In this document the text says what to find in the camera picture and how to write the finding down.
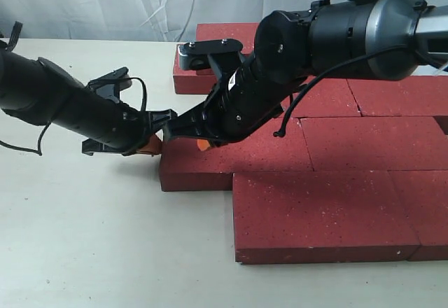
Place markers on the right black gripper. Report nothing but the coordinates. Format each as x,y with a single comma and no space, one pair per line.
281,57

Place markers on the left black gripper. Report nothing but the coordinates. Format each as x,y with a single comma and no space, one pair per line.
108,127

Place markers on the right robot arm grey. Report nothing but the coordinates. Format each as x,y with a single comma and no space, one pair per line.
380,40

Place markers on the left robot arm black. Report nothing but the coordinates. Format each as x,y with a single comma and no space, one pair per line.
19,94

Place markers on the red brick top stacked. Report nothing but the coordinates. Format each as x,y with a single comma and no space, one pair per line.
243,32

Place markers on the red brick front large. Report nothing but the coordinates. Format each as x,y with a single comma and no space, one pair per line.
319,217

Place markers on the red brick lower right row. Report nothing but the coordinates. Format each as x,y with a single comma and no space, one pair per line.
410,143

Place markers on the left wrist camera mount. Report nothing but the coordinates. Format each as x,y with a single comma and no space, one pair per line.
110,86

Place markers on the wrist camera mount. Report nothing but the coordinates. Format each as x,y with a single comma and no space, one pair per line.
222,56
110,86

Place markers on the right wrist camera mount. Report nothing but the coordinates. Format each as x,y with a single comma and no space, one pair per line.
222,56

